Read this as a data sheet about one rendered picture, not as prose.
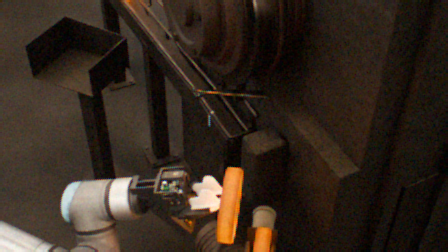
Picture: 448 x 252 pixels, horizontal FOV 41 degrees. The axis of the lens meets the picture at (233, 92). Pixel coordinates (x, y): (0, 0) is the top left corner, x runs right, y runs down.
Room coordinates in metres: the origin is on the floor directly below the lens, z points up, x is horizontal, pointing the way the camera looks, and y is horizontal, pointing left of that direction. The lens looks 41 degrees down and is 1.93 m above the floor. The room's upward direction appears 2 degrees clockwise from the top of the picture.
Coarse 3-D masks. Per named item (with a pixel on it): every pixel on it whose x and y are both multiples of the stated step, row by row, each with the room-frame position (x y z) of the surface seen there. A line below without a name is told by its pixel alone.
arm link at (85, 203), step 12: (84, 180) 0.88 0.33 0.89; (96, 180) 0.87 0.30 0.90; (108, 180) 0.86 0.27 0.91; (72, 192) 0.84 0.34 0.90; (84, 192) 0.83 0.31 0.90; (96, 192) 0.83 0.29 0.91; (108, 192) 0.82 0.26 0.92; (72, 204) 0.81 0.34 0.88; (84, 204) 0.81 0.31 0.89; (96, 204) 0.81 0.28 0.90; (108, 204) 0.80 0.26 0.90; (72, 216) 0.80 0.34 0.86; (84, 216) 0.80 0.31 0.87; (96, 216) 0.80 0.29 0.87; (108, 216) 0.79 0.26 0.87; (84, 228) 0.78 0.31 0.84; (96, 228) 0.78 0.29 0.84
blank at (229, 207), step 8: (232, 168) 0.85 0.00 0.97; (232, 176) 0.82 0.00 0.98; (240, 176) 0.82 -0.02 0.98; (224, 184) 0.80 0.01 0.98; (232, 184) 0.80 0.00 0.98; (240, 184) 0.83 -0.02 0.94; (224, 192) 0.78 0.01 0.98; (232, 192) 0.78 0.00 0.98; (240, 192) 0.85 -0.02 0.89; (224, 200) 0.77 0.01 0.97; (232, 200) 0.77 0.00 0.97; (224, 208) 0.75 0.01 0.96; (232, 208) 0.75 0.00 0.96; (224, 216) 0.74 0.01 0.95; (232, 216) 0.74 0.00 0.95; (224, 224) 0.74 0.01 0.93; (232, 224) 0.73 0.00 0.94; (224, 232) 0.73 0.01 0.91; (232, 232) 0.73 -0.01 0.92; (224, 240) 0.73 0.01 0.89; (232, 240) 0.74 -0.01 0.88
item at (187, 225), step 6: (150, 210) 0.81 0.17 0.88; (156, 210) 0.81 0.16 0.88; (162, 216) 0.81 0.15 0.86; (168, 216) 0.80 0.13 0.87; (168, 222) 0.80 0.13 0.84; (174, 222) 0.80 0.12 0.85; (180, 222) 0.81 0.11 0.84; (186, 222) 0.81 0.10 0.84; (192, 222) 0.82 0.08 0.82; (174, 228) 0.80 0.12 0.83; (180, 228) 0.80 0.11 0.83; (186, 228) 0.80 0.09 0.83; (192, 228) 0.81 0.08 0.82; (186, 234) 0.80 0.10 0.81
